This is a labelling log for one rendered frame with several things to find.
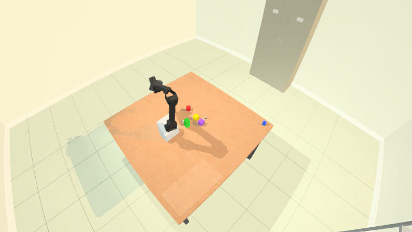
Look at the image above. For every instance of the purple cube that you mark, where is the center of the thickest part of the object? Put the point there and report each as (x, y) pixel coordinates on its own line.
(201, 122)

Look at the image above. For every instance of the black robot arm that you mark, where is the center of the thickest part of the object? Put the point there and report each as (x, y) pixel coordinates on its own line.
(172, 101)

